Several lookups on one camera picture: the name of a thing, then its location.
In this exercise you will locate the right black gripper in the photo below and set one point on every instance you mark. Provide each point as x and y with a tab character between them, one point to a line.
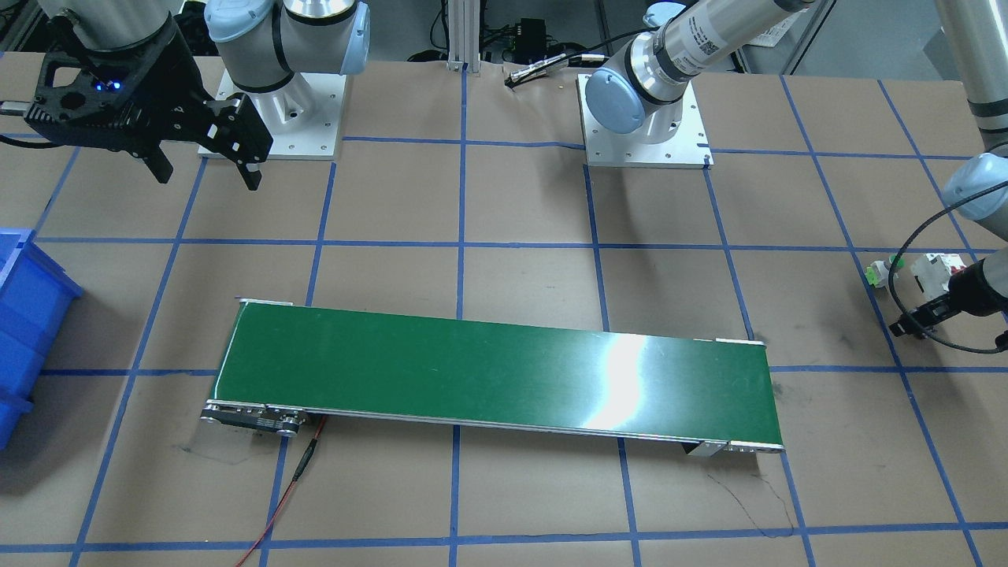
160	76

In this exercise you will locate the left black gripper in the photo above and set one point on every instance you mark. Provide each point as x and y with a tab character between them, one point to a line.
982	288

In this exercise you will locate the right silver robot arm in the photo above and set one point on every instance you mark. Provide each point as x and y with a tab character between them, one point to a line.
263	44

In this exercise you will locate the white circuit breaker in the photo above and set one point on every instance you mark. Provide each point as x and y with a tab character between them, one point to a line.
933	273

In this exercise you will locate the blue plastic bin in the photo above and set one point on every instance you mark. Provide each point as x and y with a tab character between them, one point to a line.
35	295

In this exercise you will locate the green conveyor belt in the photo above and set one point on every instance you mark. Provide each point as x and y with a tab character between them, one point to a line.
283	362

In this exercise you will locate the green push button switch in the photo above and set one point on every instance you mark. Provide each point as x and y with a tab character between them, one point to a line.
878	273

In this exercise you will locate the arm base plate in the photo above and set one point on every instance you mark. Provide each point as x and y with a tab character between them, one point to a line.
304	117
668	139

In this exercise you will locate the aluminium frame post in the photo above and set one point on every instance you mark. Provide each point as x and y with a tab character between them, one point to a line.
464	48

